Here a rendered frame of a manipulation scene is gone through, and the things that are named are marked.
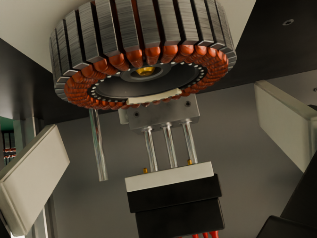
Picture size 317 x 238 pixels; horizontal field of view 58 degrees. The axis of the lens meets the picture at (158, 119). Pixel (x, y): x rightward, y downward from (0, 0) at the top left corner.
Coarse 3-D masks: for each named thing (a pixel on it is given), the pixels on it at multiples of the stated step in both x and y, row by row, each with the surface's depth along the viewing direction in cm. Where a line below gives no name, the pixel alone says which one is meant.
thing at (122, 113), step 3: (120, 108) 32; (120, 111) 32; (123, 111) 31; (126, 111) 32; (120, 114) 32; (123, 114) 31; (126, 114) 31; (120, 117) 32; (123, 117) 31; (126, 117) 31; (120, 120) 32; (123, 120) 31; (126, 120) 31; (120, 123) 32; (123, 123) 32; (126, 123) 32
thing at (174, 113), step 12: (192, 96) 30; (132, 108) 30; (144, 108) 30; (156, 108) 30; (168, 108) 30; (180, 108) 30; (192, 108) 30; (132, 120) 30; (144, 120) 30; (156, 120) 30; (168, 120) 30; (180, 120) 30; (192, 120) 32
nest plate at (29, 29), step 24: (0, 0) 13; (24, 0) 13; (48, 0) 14; (72, 0) 14; (240, 0) 17; (0, 24) 15; (24, 24) 15; (48, 24) 16; (240, 24) 20; (24, 48) 18; (48, 48) 18
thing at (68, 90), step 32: (96, 0) 13; (128, 0) 13; (160, 0) 13; (192, 0) 14; (64, 32) 14; (96, 32) 13; (128, 32) 13; (160, 32) 13; (192, 32) 13; (224, 32) 15; (64, 64) 14; (96, 64) 14; (128, 64) 14; (160, 64) 17; (192, 64) 16; (224, 64) 16; (64, 96) 18; (96, 96) 18; (128, 96) 21; (160, 96) 21
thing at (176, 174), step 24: (168, 144) 31; (192, 144) 31; (192, 168) 19; (144, 192) 21; (168, 192) 21; (192, 192) 21; (216, 192) 21; (144, 216) 21; (168, 216) 21; (192, 216) 21; (216, 216) 21
